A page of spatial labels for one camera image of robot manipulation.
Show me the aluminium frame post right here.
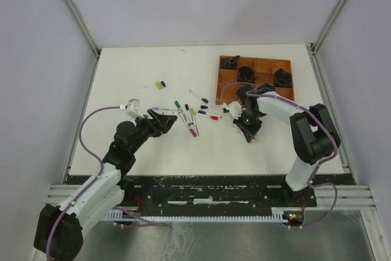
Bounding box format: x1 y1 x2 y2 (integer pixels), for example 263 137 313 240
311 0 349 55

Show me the black cable coil middle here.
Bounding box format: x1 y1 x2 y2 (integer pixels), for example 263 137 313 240
236 65 257 83

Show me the white marker black cap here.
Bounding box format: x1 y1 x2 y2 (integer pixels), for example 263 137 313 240
200 105 222 109

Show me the light green capped marker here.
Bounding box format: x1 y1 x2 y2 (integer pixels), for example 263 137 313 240
189 108 196 125

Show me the pink highlighter pen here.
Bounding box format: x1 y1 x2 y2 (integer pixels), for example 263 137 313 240
233 128 243 134

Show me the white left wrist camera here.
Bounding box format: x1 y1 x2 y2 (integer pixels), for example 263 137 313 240
119 98 144 119

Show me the orange wooden compartment tray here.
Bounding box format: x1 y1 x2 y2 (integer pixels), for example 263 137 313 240
216 56 294 105

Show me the magenta capped marker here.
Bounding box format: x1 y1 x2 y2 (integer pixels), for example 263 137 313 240
178 112 197 138

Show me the black cable bundle top-left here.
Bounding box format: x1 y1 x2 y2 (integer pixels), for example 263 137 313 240
221 55 241 70

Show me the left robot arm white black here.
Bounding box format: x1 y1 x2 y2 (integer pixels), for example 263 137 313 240
34 109 178 260

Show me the aluminium frame post left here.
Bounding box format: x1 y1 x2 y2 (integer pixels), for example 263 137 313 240
63 0 101 56

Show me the aluminium frame post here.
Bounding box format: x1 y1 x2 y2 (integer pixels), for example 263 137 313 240
311 0 349 55
63 0 101 56

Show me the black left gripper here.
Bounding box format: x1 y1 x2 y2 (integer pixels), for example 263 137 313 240
129 109 177 154

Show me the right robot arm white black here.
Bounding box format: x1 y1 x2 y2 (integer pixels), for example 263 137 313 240
225 84 341 207

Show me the black cable bundle right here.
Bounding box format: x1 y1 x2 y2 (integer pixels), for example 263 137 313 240
274 68 293 88

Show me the white slotted cable duct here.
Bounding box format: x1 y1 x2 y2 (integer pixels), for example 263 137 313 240
101 209 288 224

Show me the black capped thin marker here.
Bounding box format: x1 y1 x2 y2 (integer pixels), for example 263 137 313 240
185 104 191 119

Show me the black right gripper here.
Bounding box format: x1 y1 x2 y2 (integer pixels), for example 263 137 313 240
233 110 262 142

